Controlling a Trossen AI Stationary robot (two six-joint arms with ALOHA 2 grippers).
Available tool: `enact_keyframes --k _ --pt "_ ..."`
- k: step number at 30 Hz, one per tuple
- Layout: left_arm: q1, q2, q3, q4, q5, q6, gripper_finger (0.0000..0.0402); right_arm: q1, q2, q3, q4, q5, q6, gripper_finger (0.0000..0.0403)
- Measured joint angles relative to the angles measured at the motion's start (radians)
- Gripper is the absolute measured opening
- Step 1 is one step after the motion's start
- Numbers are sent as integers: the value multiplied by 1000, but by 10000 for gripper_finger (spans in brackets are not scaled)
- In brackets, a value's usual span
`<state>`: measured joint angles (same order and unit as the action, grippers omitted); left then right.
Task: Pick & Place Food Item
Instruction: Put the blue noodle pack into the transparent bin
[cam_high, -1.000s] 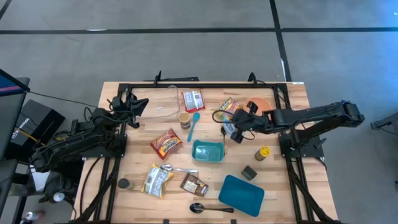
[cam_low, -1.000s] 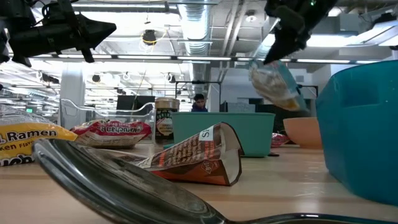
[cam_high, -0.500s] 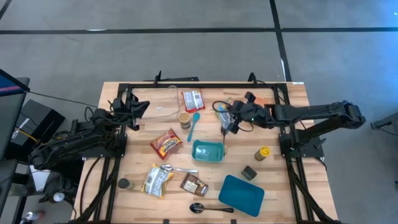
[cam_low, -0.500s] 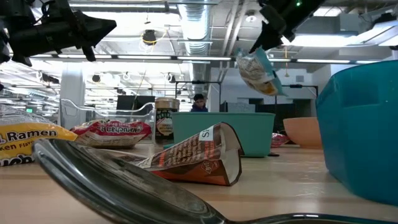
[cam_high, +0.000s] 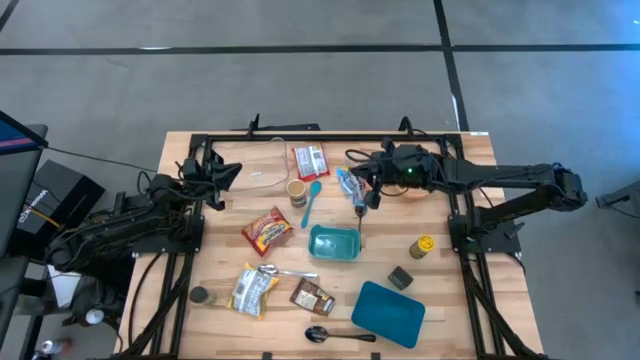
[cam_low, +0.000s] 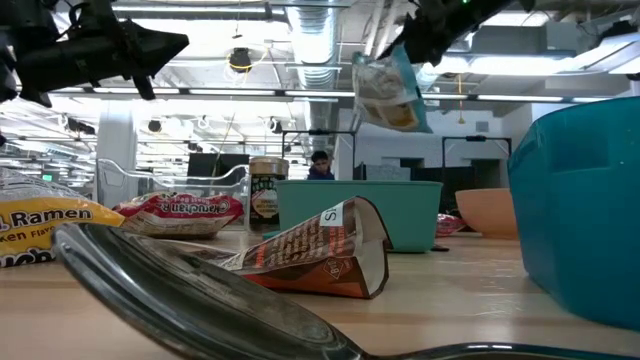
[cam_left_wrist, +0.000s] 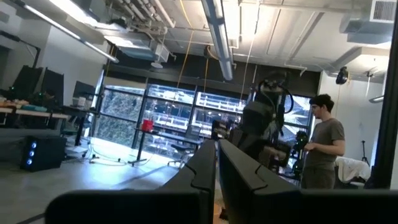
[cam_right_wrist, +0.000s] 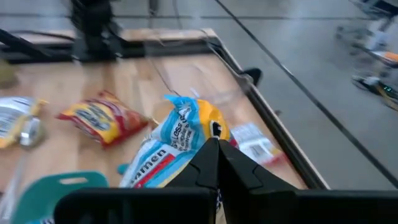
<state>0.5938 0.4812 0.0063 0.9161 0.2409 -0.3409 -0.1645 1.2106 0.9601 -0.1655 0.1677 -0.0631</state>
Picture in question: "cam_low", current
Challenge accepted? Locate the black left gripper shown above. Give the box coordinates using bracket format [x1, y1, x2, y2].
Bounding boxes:
[14, 21, 191, 102]

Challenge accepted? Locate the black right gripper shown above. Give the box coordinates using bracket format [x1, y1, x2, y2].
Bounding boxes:
[377, 0, 522, 66]

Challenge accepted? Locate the blue-edged clear noodle packet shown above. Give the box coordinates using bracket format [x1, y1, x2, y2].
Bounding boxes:
[351, 43, 434, 134]

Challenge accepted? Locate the red Maruchan ramen packet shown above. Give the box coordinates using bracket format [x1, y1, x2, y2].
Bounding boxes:
[112, 191, 246, 240]

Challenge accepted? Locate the beige-lid seasoning jar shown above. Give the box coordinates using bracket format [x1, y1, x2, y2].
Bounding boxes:
[248, 156, 290, 235]

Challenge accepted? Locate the lime chili ramen packet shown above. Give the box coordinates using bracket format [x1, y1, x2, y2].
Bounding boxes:
[435, 213, 469, 239]

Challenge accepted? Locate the yellow chicken ramen packet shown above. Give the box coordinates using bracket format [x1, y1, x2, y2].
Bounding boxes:
[0, 167, 126, 269]

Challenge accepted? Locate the white building column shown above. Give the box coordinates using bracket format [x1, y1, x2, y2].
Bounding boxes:
[96, 107, 138, 209]

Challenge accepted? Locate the dark background monitor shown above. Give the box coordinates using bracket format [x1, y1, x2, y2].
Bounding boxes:
[187, 152, 250, 180]

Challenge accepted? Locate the clear plastic bin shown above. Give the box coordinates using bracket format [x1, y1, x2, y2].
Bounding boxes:
[94, 158, 251, 234]

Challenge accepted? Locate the person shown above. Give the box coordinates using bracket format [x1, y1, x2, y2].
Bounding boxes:
[306, 149, 336, 181]

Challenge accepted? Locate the teal plastic container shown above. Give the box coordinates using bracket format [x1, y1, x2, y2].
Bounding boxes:
[274, 179, 444, 254]

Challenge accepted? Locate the orange bowl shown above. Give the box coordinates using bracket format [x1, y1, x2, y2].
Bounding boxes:
[454, 188, 520, 240]

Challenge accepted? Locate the brown torn snack packet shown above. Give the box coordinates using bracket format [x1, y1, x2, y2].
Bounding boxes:
[187, 196, 392, 300]

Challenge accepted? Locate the deep blue plastic tray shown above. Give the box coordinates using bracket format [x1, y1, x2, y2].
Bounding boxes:
[507, 95, 640, 332]

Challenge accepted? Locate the black spoon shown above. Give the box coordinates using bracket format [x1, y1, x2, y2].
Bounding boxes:
[51, 222, 640, 360]

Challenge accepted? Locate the black ceiling camera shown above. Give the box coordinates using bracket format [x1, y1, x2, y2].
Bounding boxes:
[228, 47, 253, 74]

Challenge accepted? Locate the silver ventilation duct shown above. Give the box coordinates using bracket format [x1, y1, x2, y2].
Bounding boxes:
[285, 0, 342, 132]

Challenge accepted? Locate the black background gantry frame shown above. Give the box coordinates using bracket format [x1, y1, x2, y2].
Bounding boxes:
[441, 134, 514, 194]
[281, 128, 357, 181]

